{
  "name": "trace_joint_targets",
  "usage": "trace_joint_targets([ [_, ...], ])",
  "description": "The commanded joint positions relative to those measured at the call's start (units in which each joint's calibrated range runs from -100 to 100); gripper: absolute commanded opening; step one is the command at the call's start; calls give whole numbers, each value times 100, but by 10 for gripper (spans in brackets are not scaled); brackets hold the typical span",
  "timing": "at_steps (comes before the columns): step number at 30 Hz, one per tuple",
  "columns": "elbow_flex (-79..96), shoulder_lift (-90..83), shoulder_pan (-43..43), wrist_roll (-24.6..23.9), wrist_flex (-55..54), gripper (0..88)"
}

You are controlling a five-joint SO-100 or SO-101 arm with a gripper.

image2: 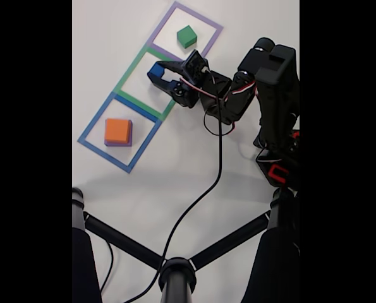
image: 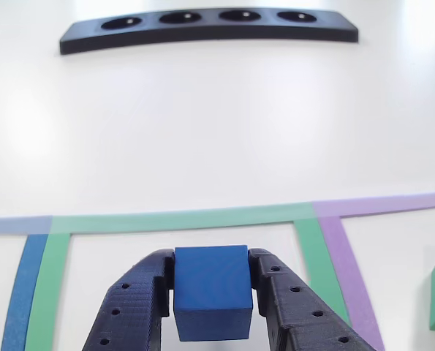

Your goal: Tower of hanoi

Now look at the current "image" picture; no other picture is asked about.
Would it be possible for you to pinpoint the blue square frame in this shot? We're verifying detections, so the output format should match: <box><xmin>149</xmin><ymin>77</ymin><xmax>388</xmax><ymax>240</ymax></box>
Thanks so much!
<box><xmin>0</xmin><ymin>215</ymin><xmax>53</xmax><ymax>351</ymax></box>

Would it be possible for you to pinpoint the green square frame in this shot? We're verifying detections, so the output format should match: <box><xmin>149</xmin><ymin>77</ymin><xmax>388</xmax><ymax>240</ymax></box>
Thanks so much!
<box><xmin>25</xmin><ymin>202</ymin><xmax>352</xmax><ymax>351</ymax></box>

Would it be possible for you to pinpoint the black power strip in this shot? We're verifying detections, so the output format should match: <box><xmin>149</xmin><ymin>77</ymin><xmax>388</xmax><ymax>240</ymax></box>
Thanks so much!
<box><xmin>58</xmin><ymin>7</ymin><xmax>360</xmax><ymax>56</ymax></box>

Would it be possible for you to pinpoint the purple square frame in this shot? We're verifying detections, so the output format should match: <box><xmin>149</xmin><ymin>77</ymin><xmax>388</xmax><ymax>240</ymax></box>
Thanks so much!
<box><xmin>311</xmin><ymin>190</ymin><xmax>435</xmax><ymax>351</ymax></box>

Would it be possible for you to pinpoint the small blue cube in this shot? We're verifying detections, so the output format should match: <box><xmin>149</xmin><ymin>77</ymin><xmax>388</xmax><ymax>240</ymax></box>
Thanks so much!
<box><xmin>173</xmin><ymin>244</ymin><xmax>254</xmax><ymax>342</ymax></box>

